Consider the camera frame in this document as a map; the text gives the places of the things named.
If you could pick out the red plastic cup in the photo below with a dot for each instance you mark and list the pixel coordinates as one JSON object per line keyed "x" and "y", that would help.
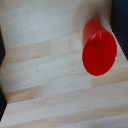
{"x": 99, "y": 55}

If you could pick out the dark blue book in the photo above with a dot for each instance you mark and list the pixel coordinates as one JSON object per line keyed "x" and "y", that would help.
{"x": 120, "y": 23}

